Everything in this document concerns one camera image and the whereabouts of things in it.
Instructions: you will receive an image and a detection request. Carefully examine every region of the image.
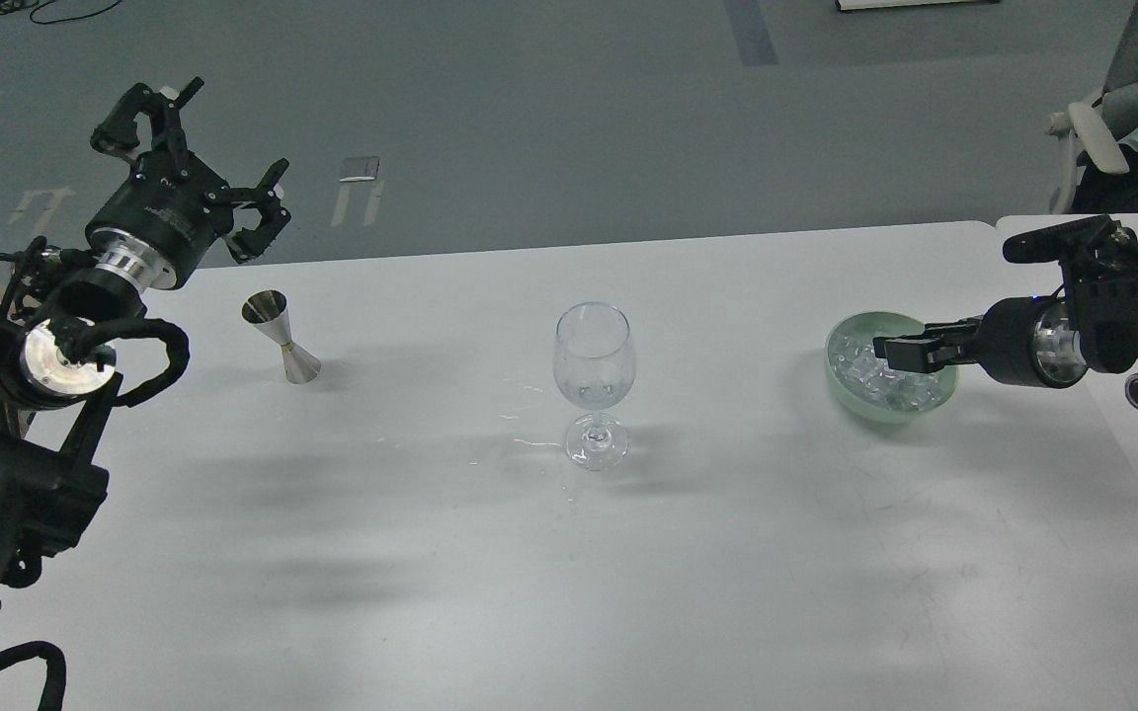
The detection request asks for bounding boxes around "pile of clear ice cubes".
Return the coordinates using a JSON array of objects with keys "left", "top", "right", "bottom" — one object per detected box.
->
[{"left": 830, "top": 336, "right": 945, "bottom": 411}]

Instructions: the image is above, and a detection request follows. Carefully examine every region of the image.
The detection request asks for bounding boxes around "green bowl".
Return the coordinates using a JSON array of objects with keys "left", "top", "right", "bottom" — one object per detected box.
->
[{"left": 825, "top": 311, "right": 960, "bottom": 425}]

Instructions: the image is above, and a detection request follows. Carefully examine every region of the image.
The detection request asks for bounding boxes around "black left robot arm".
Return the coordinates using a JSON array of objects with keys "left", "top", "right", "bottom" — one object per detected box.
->
[{"left": 0, "top": 78, "right": 290, "bottom": 710}]

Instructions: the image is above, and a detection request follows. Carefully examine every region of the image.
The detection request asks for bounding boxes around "clear wine glass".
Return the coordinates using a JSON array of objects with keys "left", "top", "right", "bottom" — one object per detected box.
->
[{"left": 552, "top": 301, "right": 637, "bottom": 472}]

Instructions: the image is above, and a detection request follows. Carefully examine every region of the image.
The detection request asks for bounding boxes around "steel jigger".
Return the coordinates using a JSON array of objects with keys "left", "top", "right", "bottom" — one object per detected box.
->
[{"left": 240, "top": 289, "right": 321, "bottom": 385}]

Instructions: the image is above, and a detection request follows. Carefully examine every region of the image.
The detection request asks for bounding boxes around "white board on floor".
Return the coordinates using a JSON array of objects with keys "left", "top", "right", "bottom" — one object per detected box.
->
[{"left": 834, "top": 0, "right": 1000, "bottom": 13}]

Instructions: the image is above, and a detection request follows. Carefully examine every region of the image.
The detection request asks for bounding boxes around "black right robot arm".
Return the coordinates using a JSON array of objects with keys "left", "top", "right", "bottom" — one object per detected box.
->
[{"left": 872, "top": 215, "right": 1138, "bottom": 411}]

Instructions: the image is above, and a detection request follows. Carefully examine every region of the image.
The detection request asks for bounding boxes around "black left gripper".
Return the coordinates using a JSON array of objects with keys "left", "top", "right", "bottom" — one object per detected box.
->
[{"left": 85, "top": 77, "right": 290, "bottom": 289}]

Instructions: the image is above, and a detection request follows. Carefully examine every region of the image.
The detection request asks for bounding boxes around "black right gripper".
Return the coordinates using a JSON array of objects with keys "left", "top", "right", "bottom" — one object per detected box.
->
[{"left": 872, "top": 296, "right": 1089, "bottom": 388}]

